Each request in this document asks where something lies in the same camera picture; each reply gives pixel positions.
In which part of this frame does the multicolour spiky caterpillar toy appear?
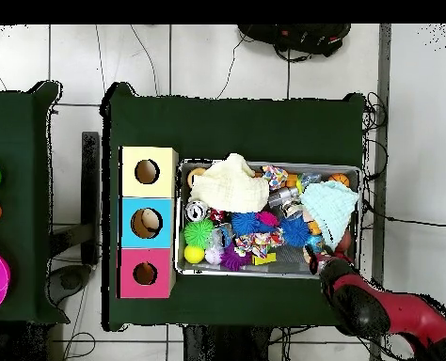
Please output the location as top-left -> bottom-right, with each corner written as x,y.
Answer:
230,211 -> 280,235

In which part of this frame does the colourful knotted cloth toy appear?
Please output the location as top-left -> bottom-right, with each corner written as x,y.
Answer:
232,228 -> 286,259

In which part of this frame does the shallow mesh bin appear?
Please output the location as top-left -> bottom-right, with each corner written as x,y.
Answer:
174,159 -> 362,280

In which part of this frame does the wooden box with three holes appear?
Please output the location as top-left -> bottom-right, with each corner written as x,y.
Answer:
117,145 -> 180,300

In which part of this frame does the cream yellow cloth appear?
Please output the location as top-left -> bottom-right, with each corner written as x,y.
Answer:
190,152 -> 270,213

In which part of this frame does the crushed silver can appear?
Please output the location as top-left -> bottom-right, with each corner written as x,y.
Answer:
184,198 -> 209,222

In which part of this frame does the green spiky ball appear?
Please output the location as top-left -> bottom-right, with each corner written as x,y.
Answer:
183,218 -> 215,249

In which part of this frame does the white baseball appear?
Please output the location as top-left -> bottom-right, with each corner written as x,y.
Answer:
204,245 -> 225,265

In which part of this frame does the yellow ball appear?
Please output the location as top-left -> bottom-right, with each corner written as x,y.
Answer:
183,244 -> 206,264

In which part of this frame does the mint green cloth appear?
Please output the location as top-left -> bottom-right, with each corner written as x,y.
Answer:
299,180 -> 359,249

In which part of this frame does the dark green tablecloth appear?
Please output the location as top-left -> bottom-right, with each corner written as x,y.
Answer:
0,80 -> 71,325
101,81 -> 367,332

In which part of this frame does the small orange basketball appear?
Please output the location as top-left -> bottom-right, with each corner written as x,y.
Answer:
327,172 -> 350,187

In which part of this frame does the black stand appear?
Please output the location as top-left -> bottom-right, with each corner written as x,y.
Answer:
47,131 -> 102,306

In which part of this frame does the black backpack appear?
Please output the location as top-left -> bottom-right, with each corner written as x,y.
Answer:
237,24 -> 353,63

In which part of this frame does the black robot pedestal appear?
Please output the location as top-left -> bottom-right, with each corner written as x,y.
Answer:
183,324 -> 273,361

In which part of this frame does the black floor cable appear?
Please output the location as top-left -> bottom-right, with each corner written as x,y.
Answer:
361,200 -> 446,229

